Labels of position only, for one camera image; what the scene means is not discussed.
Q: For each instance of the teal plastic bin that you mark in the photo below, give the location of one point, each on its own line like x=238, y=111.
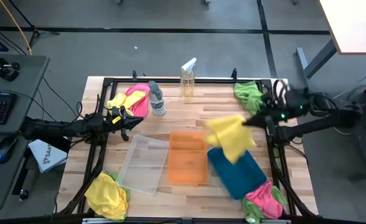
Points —
x=242, y=179

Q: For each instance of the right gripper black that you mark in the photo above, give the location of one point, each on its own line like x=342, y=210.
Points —
x=270, y=116

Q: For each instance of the grey side desk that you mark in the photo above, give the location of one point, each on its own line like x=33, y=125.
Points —
x=2, y=183

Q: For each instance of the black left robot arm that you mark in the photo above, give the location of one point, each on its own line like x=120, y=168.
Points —
x=61, y=127

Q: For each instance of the black round knob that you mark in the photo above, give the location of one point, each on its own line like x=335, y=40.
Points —
x=23, y=194

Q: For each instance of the yellow microfiber towel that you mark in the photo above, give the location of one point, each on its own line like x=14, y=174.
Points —
x=229, y=137
x=124, y=99
x=106, y=196

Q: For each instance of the black clamp mount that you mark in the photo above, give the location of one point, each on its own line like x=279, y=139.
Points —
x=5, y=71

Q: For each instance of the black computer mouse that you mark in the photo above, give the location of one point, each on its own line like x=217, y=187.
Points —
x=5, y=150

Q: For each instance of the green microfiber towel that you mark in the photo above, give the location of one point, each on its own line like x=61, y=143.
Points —
x=114, y=175
x=251, y=211
x=248, y=95

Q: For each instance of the grey table leg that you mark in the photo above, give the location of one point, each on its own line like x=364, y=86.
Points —
x=321, y=59

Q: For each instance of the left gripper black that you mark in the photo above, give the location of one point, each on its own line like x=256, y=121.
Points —
x=119, y=123

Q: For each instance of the black frame clamp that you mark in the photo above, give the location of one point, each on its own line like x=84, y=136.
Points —
x=134, y=75
x=233, y=73

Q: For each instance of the white table top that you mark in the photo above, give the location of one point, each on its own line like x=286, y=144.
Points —
x=354, y=25

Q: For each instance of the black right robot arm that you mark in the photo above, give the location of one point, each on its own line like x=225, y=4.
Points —
x=320, y=124

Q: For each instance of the yellow spray bottle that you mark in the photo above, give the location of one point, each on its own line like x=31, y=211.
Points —
x=187, y=82

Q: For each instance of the orange plastic bin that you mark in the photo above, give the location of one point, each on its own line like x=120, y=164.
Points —
x=187, y=161

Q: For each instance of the black tripod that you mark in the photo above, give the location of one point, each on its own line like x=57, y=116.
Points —
x=35, y=31

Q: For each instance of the black metal table frame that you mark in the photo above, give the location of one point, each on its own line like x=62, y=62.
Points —
x=186, y=81

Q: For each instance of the clear plastic bin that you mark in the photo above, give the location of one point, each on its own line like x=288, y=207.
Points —
x=142, y=165

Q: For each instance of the silver metal bracket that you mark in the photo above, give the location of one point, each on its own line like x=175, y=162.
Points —
x=273, y=221
x=99, y=220

